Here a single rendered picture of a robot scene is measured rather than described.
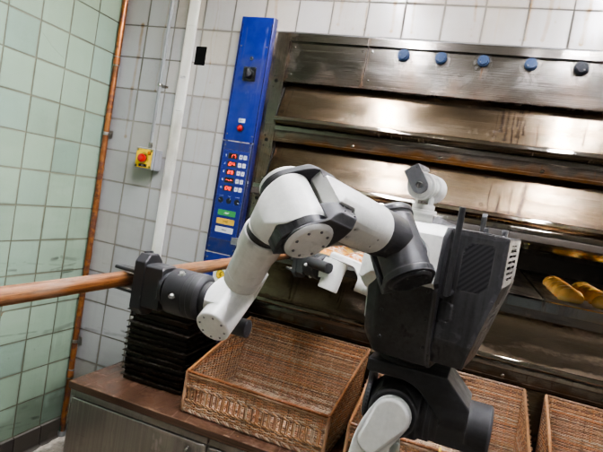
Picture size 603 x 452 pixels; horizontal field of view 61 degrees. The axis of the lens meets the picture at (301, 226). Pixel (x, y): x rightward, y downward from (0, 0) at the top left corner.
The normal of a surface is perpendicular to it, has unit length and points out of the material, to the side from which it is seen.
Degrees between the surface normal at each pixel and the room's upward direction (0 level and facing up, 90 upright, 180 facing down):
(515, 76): 90
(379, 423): 90
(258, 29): 90
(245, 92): 90
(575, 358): 72
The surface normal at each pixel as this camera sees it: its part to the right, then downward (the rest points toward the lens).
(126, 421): -0.33, 0.00
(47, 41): 0.93, 0.18
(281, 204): -0.34, -0.44
